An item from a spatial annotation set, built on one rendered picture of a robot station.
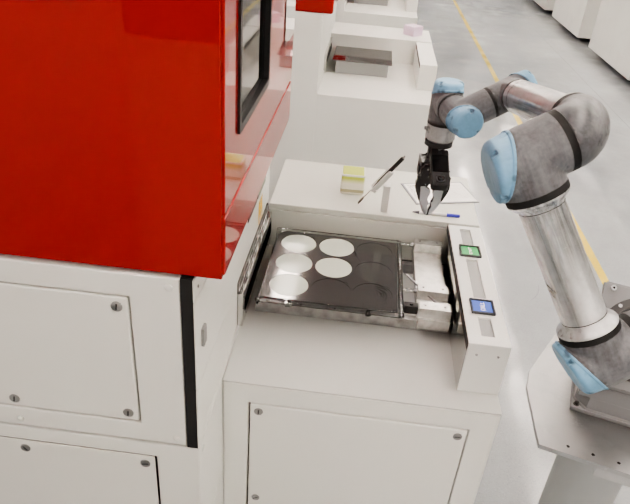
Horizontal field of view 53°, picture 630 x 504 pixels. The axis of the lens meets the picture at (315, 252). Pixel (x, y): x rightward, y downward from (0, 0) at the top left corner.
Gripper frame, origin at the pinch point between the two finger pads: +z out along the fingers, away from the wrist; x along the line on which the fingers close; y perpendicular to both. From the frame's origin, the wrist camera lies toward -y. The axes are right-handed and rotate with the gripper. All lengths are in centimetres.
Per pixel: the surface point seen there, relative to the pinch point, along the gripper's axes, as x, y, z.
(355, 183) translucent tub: 18.3, 24.3, 4.5
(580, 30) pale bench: -332, 774, 97
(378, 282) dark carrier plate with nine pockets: 12.5, -14.0, 14.6
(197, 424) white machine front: 51, -66, 15
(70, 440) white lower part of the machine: 77, -64, 24
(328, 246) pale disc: 25.7, 2.9, 14.8
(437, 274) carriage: -4.9, -4.8, 16.7
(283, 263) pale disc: 37.9, -7.9, 14.6
